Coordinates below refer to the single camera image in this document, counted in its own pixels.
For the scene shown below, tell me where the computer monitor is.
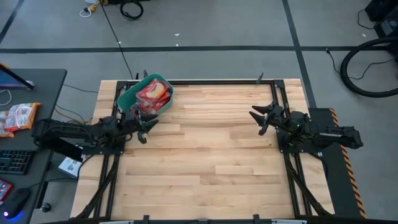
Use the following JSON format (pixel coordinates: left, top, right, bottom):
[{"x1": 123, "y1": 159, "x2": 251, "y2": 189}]
[{"x1": 0, "y1": 62, "x2": 35, "y2": 91}]

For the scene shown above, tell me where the orange snack bag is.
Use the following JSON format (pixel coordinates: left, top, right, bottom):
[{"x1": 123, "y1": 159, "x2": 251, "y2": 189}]
[
  {"x1": 0, "y1": 110, "x2": 16, "y2": 139},
  {"x1": 3, "y1": 101, "x2": 42, "y2": 133}
]

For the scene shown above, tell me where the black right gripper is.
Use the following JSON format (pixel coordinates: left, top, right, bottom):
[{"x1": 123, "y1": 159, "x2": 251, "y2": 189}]
[{"x1": 248, "y1": 100, "x2": 301, "y2": 136}]

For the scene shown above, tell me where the black desk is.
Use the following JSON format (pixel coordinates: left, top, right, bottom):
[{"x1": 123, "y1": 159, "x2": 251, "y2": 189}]
[{"x1": 0, "y1": 68, "x2": 68, "y2": 224}]

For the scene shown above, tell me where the teal plastic basket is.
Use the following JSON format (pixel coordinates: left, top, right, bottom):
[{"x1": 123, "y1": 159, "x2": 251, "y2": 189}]
[{"x1": 116, "y1": 73, "x2": 174, "y2": 116}]

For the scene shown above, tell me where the black aluminium table frame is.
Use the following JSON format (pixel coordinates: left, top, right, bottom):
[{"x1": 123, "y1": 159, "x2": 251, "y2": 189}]
[{"x1": 70, "y1": 70, "x2": 336, "y2": 224}]

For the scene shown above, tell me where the coiled black cable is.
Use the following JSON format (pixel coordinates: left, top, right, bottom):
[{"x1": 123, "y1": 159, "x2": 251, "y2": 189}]
[{"x1": 119, "y1": 0, "x2": 145, "y2": 21}]

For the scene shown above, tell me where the black controller box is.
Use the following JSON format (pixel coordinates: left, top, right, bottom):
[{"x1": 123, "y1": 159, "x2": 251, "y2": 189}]
[{"x1": 46, "y1": 144, "x2": 85, "y2": 162}]

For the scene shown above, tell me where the long black floor cable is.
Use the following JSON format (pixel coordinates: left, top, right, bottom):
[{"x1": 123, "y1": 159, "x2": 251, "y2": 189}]
[{"x1": 99, "y1": 0, "x2": 135, "y2": 80}]

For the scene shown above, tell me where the large black hose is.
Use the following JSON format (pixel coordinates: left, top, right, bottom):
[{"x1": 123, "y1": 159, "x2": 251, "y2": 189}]
[{"x1": 340, "y1": 36, "x2": 398, "y2": 98}]

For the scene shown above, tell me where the black hazard-striped base plate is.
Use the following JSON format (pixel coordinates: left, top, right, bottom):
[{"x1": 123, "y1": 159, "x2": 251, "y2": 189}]
[{"x1": 306, "y1": 107, "x2": 367, "y2": 219}]

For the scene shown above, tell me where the red flat packet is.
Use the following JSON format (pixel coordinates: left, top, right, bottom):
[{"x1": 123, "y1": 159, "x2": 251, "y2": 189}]
[{"x1": 0, "y1": 178, "x2": 14, "y2": 202}]

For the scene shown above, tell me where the white and yellow cable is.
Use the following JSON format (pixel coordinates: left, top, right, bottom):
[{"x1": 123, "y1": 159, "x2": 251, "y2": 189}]
[{"x1": 78, "y1": 0, "x2": 109, "y2": 18}]

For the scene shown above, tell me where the black equipment case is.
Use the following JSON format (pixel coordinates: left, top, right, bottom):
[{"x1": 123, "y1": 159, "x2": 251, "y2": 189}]
[{"x1": 364, "y1": 0, "x2": 398, "y2": 39}]

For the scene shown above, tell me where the black keyboard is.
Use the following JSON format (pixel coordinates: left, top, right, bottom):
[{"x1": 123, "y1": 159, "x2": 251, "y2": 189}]
[{"x1": 0, "y1": 149, "x2": 34, "y2": 176}]

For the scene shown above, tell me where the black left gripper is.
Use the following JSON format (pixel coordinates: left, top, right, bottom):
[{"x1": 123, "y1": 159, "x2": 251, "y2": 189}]
[{"x1": 116, "y1": 105, "x2": 159, "y2": 145}]

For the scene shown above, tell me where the black computer mouse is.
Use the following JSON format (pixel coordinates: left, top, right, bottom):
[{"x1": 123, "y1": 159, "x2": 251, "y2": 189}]
[{"x1": 1, "y1": 187, "x2": 32, "y2": 220}]

